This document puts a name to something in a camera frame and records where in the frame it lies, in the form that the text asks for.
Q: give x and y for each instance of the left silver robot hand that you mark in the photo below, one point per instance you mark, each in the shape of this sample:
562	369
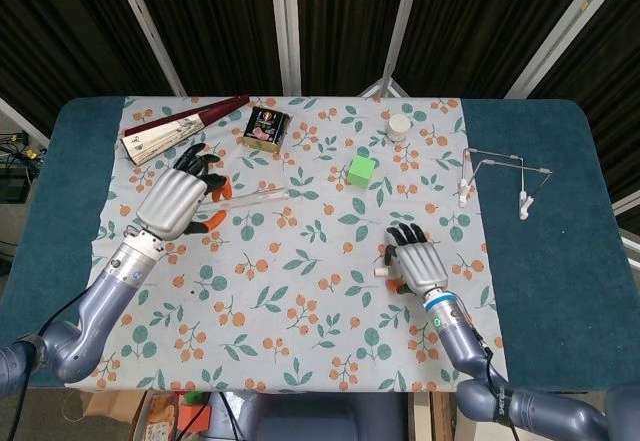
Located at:
172	203

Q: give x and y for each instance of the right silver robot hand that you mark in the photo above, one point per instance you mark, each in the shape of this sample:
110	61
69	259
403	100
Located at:
422	263

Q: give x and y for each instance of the small white stopper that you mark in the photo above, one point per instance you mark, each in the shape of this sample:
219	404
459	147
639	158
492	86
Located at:
381	272

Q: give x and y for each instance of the clear glass test tube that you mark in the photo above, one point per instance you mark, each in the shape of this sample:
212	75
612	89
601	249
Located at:
260	196

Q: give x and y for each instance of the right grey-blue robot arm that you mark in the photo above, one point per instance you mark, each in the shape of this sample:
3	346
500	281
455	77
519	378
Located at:
460	341

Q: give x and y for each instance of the white plastic clip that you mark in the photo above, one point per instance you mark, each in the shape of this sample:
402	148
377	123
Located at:
465	192
525	206

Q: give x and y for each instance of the green cube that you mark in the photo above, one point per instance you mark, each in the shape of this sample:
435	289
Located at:
361	171

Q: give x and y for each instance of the black and gold tin box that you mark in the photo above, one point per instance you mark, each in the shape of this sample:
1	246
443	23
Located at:
265	128

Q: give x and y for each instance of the fruit and leaf print tablecloth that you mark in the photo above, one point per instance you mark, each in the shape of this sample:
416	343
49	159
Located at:
300	271

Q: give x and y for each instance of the teal blue table cover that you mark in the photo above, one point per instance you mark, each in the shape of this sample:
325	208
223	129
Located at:
550	286

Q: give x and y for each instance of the metal rod stand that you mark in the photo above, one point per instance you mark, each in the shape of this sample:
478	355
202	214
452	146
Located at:
505	157

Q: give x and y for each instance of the small white jar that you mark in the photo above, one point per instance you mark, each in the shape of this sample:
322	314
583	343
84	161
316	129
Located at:
399	127

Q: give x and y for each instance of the grey tripod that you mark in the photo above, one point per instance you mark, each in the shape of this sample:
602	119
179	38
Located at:
385	83

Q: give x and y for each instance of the grey-blue robot torso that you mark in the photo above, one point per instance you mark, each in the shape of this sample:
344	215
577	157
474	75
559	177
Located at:
310	416

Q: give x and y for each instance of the white framed dark folding screen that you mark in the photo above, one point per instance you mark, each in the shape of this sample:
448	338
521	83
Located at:
225	21

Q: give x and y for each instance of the orange box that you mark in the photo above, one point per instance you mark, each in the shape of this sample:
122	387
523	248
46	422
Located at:
192	413

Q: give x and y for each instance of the brown cardboard box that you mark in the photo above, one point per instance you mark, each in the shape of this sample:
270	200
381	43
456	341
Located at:
112	413

